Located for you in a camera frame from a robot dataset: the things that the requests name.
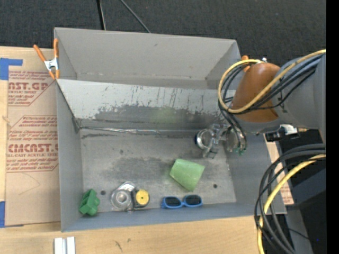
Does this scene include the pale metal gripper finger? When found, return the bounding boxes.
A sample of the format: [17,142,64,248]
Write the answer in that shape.
[208,124,228,138]
[202,141,221,159]

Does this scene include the light green plastic cup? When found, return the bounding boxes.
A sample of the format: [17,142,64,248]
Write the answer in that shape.
[169,158,206,192]

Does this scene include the blue sunglasses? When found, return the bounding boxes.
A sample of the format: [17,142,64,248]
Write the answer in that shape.
[160,194,204,210]

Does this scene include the grey metal bin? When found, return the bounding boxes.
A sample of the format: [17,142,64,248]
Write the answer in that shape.
[53,27,287,233]

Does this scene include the yellow and black round disc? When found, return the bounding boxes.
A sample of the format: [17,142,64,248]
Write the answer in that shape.
[133,188,150,208]

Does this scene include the clear glass lid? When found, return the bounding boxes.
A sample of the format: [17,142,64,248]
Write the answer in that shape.
[110,181,136,212]

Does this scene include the green plastic toy piece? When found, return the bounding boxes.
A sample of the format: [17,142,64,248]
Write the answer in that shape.
[78,188,101,216]

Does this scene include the brown cardboard board red print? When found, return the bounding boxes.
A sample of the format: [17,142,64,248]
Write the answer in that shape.
[0,46,295,229]

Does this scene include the black cylinder on white bracket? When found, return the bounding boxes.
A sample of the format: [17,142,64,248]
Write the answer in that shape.
[264,124,298,142]

